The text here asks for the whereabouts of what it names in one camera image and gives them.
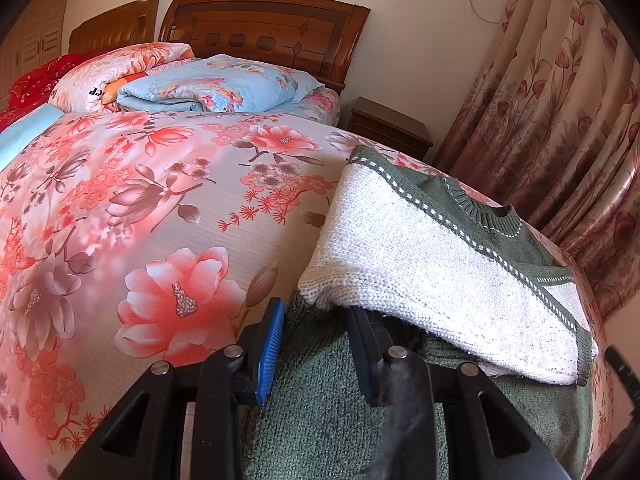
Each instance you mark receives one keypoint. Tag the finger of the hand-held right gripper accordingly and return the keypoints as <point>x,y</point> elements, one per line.
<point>622,372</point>

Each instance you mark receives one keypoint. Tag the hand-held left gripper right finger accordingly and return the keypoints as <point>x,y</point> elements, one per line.
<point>362,360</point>

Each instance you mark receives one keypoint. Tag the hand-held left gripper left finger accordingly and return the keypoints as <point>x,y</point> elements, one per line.
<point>267,360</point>

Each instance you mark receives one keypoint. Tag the green and white knit sweater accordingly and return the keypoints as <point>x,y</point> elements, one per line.
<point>425,260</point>

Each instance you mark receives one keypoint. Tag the pink floral bed sheet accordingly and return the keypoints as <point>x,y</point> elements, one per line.
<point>150,210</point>

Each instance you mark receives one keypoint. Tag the dark wooden nightstand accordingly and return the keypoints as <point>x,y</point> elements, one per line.
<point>387,127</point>

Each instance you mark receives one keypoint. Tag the pink floral curtain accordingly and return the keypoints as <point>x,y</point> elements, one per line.
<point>560,120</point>

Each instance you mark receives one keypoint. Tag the folded light blue floral quilt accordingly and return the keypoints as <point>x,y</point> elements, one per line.
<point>210,85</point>

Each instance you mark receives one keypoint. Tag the folded pink floral quilt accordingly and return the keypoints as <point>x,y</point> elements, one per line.
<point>120,67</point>

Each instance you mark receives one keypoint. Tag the light blue cloth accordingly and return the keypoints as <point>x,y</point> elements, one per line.
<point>22,132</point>

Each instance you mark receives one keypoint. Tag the carved wooden headboard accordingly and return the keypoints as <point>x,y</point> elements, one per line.
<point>260,25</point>

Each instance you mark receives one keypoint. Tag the red blanket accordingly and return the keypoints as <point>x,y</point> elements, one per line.
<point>35,82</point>

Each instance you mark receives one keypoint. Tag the plain wooden headboard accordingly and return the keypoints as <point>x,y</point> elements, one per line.
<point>115,22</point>

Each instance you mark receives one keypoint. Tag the light wooden wardrobe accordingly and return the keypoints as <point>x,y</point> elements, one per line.
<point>35,35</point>

